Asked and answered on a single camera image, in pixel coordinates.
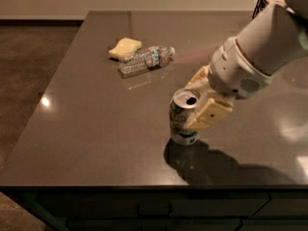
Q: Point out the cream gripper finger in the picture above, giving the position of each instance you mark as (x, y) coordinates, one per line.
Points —
(200, 81)
(211, 109)

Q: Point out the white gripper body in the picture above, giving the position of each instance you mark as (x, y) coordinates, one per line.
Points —
(233, 70)

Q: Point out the green white 7up can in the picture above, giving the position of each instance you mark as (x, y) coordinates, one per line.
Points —
(182, 106)

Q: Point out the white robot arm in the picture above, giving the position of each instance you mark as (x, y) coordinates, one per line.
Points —
(275, 37)

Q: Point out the clear plastic water bottle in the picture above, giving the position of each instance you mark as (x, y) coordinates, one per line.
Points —
(145, 60)

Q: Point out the yellow sponge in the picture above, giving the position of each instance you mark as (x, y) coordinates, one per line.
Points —
(125, 49)

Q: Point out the dark cabinet drawers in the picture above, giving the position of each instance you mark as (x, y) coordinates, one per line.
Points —
(98, 209)

